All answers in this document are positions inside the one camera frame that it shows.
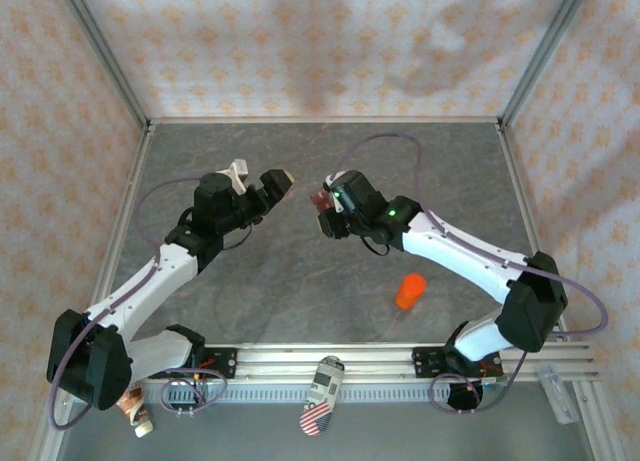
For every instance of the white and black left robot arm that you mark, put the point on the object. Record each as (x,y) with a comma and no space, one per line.
(150,276)

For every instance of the aluminium frame post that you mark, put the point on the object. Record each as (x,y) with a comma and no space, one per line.
(107,56)
(541,56)

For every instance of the wide aluminium mounting rail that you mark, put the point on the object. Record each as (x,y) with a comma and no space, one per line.
(280,363)

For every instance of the clear plastic packet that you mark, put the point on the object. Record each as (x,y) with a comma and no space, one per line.
(560,393)

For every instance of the brown pill organizer box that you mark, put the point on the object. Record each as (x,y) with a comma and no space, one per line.
(320,200)

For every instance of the brown squeeze bottle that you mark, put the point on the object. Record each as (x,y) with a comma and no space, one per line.
(136,413)

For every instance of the short aluminium frame bar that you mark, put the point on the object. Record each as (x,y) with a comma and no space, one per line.
(320,120)

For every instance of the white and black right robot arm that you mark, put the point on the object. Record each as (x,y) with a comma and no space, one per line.
(465,261)

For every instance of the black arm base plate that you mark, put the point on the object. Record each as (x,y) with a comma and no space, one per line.
(427,363)
(225,363)

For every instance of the orange pill bottle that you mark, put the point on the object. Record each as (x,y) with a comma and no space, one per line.
(406,300)

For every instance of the small green circuit board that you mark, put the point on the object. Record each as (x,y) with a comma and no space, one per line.
(495,381)

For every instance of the flag print tube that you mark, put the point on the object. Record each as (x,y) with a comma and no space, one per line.
(322,396)

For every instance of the aluminium side rail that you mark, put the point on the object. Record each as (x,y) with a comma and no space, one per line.
(521,181)
(124,206)

